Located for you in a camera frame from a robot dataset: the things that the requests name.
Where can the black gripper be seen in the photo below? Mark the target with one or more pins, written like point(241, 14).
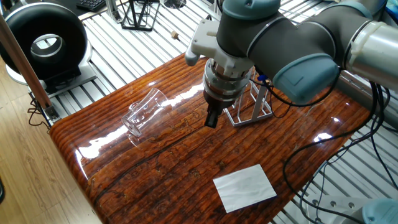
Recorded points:
point(219, 99)

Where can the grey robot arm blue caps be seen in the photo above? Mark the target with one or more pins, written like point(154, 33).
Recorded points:
point(298, 43)

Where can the flat white paper sheet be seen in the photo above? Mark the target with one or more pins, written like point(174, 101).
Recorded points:
point(244, 186)

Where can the small wooden cube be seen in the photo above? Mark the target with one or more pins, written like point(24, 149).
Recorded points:
point(175, 34)

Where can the black keyboard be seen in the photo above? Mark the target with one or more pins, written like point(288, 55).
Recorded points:
point(90, 4)

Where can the black round fan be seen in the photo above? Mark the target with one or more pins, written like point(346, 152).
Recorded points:
point(18, 25)

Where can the brown wooden post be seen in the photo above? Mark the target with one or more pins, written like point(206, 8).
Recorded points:
point(25, 62)

